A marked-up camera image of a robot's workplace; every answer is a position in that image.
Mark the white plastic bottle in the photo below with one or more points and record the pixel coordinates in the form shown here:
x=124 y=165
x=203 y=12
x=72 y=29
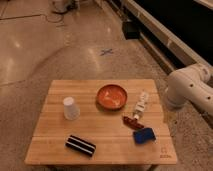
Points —
x=140 y=105

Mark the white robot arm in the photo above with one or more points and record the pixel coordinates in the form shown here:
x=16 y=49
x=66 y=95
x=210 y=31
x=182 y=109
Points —
x=189 y=84

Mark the white upside-down paper cup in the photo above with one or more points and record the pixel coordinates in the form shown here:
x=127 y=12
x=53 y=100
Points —
x=71 y=110

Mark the wooden table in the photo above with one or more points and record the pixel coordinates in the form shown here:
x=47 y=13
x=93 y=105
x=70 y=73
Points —
x=114 y=141

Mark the long metal wall rail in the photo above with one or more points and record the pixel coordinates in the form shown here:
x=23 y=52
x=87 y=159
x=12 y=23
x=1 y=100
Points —
x=179 y=50

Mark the black box on floor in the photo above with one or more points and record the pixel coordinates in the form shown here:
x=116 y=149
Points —
x=130 y=30

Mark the white object on floor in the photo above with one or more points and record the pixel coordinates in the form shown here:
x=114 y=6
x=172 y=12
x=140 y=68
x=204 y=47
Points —
x=61 y=6

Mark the dark red chocolate bar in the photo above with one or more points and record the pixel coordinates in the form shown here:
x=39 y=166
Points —
x=132 y=123

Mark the orange bowl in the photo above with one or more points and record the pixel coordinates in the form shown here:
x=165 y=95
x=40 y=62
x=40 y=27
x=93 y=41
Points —
x=111 y=97

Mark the blue box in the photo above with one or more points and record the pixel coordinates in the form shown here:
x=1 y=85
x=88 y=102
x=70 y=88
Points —
x=144 y=135

